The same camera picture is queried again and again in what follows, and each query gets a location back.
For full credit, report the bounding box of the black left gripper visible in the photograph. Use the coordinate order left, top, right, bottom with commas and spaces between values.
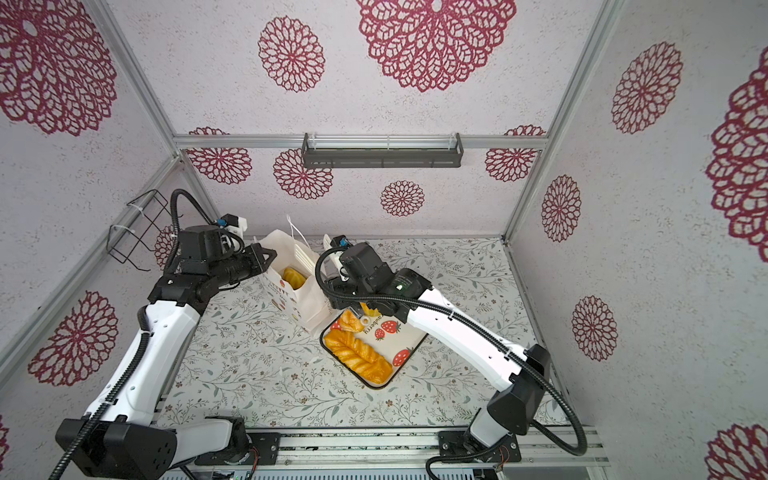
209, 242, 277, 289

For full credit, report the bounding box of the round fake bun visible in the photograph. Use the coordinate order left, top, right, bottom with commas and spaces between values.
337, 309, 365, 333

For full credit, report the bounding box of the white paper gift bag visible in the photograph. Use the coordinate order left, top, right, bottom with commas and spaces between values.
260, 215, 333, 334

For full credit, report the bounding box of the striped fake bun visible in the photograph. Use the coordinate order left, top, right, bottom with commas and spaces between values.
282, 267, 307, 290

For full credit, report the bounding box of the long braided fake bread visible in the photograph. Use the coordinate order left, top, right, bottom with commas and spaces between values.
323, 330, 393, 385

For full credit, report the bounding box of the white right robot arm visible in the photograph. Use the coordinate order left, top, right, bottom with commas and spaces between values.
314, 236, 588, 479

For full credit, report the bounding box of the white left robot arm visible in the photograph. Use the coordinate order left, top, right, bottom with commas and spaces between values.
49, 189, 277, 479

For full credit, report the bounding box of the middle fake croissant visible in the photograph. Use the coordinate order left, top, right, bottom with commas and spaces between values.
361, 303, 381, 317

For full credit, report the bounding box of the strawberry print rectangular tray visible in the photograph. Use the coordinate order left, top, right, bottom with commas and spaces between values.
319, 308, 427, 390

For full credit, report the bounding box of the black overhead light bar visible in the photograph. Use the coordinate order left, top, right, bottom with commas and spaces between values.
300, 134, 465, 169

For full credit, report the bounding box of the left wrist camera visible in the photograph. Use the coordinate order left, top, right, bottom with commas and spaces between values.
217, 214, 248, 239

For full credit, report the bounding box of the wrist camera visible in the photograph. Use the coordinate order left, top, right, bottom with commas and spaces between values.
329, 235, 363, 286
217, 214, 248, 239

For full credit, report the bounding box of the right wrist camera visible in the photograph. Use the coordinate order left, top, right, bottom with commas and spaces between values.
329, 235, 363, 286

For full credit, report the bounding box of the black wire wall basket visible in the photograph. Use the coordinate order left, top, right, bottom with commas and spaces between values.
105, 188, 175, 273

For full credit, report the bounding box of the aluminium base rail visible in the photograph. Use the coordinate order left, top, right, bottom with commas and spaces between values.
188, 427, 617, 479

